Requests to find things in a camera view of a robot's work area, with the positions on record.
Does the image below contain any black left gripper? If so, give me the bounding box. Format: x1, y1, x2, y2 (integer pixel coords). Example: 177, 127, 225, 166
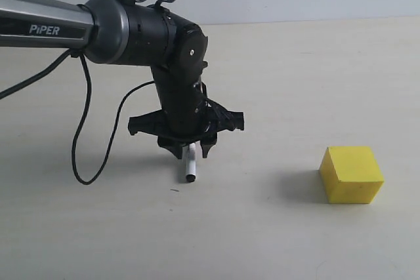
128, 98, 245, 159

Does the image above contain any white marker black cap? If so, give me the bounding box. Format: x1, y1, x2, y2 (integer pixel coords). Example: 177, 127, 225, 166
185, 143, 196, 183

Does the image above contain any yellow foam cube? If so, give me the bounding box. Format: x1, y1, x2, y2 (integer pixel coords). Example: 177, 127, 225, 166
319, 146, 385, 205

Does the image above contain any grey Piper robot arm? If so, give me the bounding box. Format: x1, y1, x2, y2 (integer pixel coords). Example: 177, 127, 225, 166
1, 0, 244, 159

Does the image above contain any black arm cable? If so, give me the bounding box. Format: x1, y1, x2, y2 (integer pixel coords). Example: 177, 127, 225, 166
0, 49, 157, 185

